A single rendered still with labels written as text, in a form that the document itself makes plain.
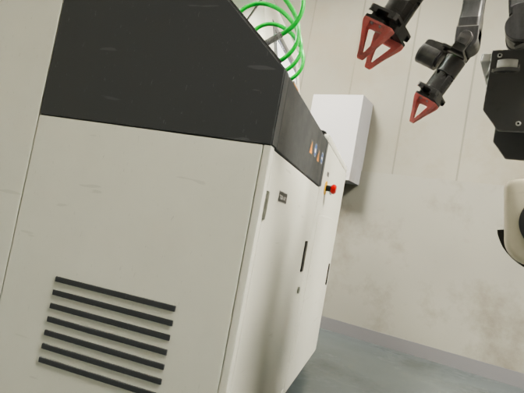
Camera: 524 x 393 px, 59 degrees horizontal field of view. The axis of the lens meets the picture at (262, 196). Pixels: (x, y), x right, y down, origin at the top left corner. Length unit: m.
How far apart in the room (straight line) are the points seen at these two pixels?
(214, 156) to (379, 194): 2.28
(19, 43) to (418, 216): 2.44
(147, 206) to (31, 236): 0.30
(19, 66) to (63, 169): 0.29
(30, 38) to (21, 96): 0.14
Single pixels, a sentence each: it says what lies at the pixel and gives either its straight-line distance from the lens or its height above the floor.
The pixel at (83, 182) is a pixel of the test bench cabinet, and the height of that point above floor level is 0.65.
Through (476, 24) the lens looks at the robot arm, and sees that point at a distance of 1.43.
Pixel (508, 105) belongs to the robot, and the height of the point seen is 0.93.
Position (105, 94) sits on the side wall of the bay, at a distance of 1.13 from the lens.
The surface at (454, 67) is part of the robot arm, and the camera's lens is 1.40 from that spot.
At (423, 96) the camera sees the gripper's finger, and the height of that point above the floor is 1.06.
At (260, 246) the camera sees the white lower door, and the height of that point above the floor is 0.58.
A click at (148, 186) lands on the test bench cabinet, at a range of 1.03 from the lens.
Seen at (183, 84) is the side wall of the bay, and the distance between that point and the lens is 1.04.
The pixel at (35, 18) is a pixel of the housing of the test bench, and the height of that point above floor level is 1.02.
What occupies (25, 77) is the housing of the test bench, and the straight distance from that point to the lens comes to 1.29.
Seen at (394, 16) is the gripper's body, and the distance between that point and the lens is 0.96.
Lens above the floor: 0.63
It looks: 3 degrees up
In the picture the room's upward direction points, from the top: 10 degrees clockwise
